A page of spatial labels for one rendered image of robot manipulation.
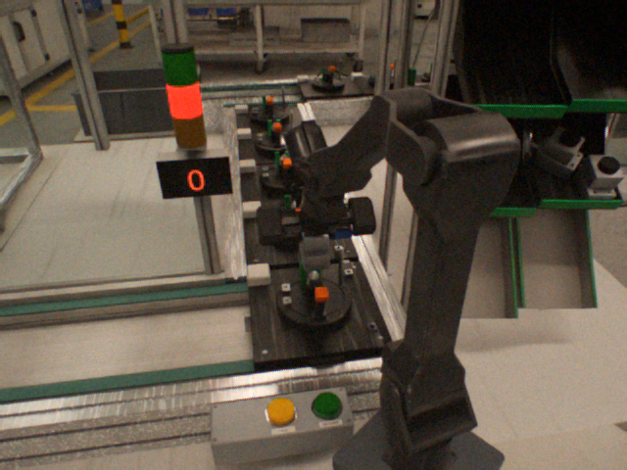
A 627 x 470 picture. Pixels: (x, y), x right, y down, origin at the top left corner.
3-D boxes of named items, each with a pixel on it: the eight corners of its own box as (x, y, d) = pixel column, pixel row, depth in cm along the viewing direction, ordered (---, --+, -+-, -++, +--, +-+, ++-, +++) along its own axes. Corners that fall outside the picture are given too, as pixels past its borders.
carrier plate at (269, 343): (393, 352, 81) (395, 344, 80) (254, 370, 78) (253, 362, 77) (361, 268, 101) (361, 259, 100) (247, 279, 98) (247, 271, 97)
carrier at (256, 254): (359, 263, 102) (361, 214, 95) (247, 275, 99) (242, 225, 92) (336, 208, 122) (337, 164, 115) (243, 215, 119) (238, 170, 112)
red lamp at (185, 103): (202, 117, 75) (198, 87, 72) (169, 119, 74) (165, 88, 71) (203, 107, 79) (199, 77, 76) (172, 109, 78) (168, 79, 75)
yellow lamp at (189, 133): (206, 147, 78) (202, 118, 75) (174, 149, 77) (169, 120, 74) (207, 135, 82) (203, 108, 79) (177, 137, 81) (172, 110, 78)
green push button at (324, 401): (342, 419, 70) (343, 411, 69) (315, 423, 70) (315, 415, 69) (337, 398, 74) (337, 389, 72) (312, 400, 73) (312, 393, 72)
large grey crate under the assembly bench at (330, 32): (350, 42, 574) (351, 23, 562) (300, 43, 574) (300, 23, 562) (348, 35, 608) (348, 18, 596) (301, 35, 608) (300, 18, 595)
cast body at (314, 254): (330, 269, 80) (330, 235, 76) (305, 272, 80) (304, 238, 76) (320, 241, 87) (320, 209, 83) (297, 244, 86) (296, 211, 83)
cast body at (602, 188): (606, 207, 75) (631, 179, 69) (580, 206, 75) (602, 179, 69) (592, 165, 80) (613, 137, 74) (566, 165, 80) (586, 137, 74)
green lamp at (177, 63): (198, 86, 72) (193, 53, 69) (165, 88, 71) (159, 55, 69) (199, 77, 76) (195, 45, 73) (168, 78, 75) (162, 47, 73)
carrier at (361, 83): (418, 95, 198) (422, 65, 191) (363, 98, 194) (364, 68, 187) (401, 79, 217) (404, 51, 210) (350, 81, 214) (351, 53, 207)
